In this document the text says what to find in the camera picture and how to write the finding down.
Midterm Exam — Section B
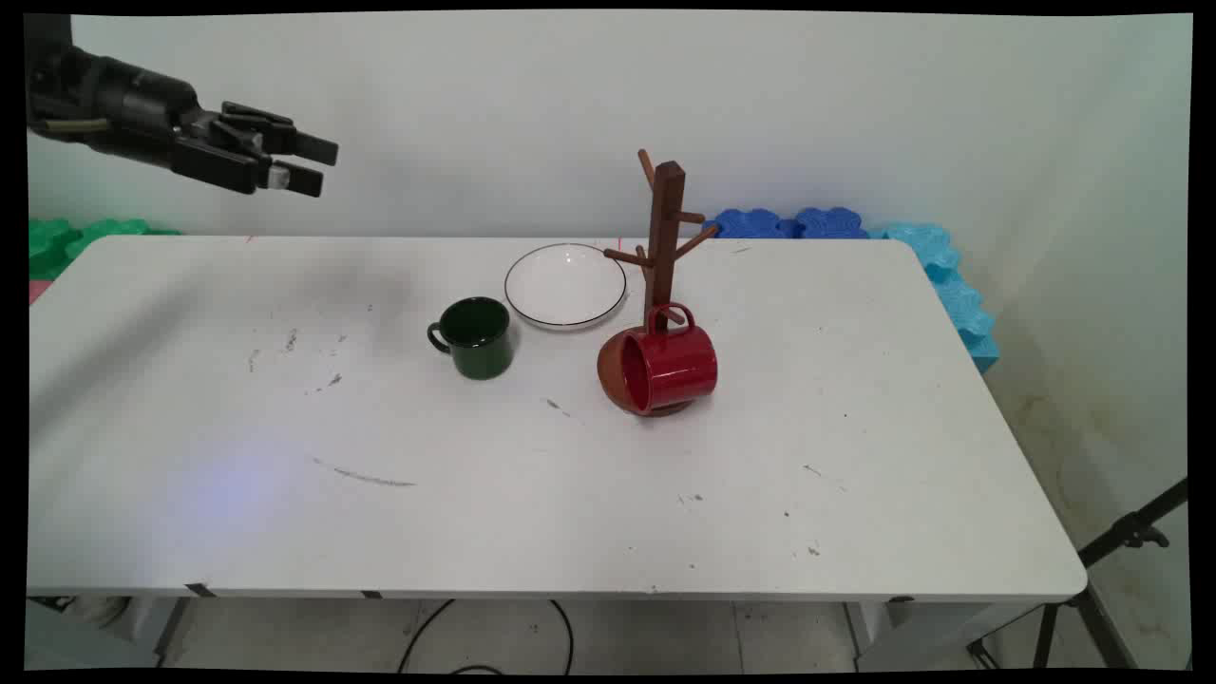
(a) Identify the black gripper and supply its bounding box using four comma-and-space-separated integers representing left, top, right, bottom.
90, 57, 339, 199

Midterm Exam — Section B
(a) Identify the red mug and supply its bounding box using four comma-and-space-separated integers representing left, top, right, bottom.
620, 302, 719, 415

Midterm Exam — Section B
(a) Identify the green foam mat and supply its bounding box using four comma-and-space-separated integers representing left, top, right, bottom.
28, 218, 181, 281

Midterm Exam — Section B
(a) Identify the dark green mug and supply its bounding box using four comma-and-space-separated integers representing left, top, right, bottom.
427, 296, 515, 381

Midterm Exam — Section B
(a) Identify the white plate with dark rim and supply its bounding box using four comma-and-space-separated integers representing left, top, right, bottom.
503, 243, 628, 332

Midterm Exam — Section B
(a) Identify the wooden mug tree stand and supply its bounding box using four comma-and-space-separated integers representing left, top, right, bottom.
597, 148, 720, 419

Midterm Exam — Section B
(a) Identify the table leg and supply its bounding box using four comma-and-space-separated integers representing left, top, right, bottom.
844, 600, 899, 671
152, 597, 193, 664

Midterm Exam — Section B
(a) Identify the dark blue foam mat tile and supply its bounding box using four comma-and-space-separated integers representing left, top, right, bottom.
793, 206, 870, 239
703, 209, 797, 239

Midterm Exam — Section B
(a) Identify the light blue foam mat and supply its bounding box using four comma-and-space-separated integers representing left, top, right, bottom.
869, 222, 1000, 373

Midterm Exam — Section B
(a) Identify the black tripod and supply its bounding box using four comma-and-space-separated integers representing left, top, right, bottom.
967, 478, 1190, 671

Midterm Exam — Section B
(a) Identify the black floor cable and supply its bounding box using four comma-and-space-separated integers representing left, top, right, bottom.
397, 598, 575, 675

